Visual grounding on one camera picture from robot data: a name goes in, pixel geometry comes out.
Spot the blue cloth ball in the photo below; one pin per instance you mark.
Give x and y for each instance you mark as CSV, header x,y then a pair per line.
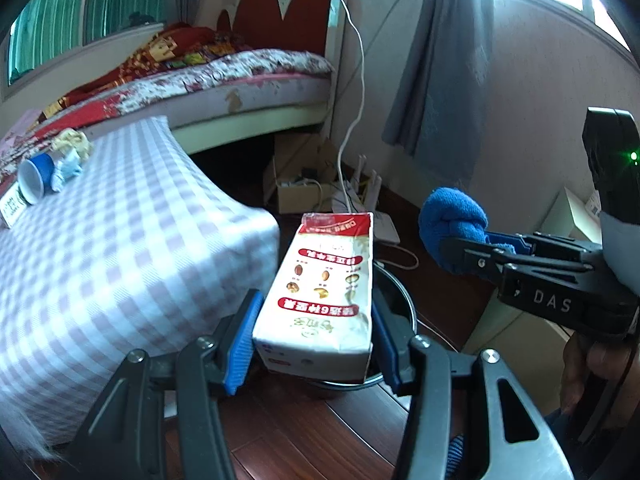
x,y
448,212

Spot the green white carton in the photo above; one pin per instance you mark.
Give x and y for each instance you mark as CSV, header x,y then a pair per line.
x,y
12,204

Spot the white red milk carton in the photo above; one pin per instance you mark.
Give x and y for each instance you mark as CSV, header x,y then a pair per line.
x,y
316,321

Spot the black trash bucket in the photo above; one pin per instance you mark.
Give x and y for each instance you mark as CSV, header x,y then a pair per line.
x,y
394,324

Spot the bed with floral mattress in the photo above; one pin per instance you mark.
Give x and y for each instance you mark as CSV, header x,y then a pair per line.
x,y
234,98

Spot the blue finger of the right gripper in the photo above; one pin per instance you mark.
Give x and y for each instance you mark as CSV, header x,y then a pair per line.
x,y
513,243
465,257

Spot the light blue face mask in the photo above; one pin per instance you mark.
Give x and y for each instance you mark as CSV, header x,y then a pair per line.
x,y
66,166

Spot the grey curtain on right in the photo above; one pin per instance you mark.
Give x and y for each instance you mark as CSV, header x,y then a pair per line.
x,y
438,116

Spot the person's right hand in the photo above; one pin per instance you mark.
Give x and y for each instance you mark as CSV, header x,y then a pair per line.
x,y
607,363

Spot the dark blue paper cup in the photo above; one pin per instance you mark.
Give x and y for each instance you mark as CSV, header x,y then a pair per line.
x,y
34,177

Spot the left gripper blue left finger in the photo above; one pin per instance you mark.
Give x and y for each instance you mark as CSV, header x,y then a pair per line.
x,y
123,437

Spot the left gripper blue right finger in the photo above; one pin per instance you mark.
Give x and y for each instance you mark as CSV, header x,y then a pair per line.
x,y
505,436

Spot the red heart headboard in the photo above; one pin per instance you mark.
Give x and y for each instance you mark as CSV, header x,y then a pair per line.
x,y
312,26

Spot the red patterned blanket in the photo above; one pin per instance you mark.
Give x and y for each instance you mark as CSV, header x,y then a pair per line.
x,y
177,46

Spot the cream cloth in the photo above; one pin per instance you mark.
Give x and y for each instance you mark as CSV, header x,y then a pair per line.
x,y
71,139

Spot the white router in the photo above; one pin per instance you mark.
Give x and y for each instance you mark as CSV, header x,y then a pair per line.
x,y
361,194

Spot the purple checkered tablecloth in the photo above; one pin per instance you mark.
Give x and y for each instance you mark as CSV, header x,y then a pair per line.
x,y
141,250

